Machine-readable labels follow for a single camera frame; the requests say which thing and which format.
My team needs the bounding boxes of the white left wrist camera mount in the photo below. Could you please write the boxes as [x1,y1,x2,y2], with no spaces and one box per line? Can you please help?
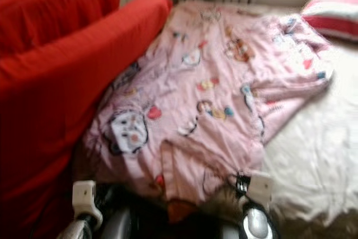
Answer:
[72,180,97,228]

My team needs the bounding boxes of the red fabric cushion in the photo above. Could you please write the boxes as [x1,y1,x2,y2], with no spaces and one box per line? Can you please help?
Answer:
[0,0,172,239]
[0,0,121,55]

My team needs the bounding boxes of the beige floral bed sheet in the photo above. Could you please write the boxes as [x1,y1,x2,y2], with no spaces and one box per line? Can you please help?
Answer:
[213,1,358,234]

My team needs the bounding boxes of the red white striped bolster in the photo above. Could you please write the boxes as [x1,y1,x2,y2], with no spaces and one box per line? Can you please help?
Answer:
[301,0,358,41]

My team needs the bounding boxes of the grey robot left leg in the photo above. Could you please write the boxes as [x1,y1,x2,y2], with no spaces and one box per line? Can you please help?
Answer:
[95,186,140,239]

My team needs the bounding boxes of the pink cartoon print quilt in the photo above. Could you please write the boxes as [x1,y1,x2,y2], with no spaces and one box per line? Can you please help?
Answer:
[76,0,333,209]

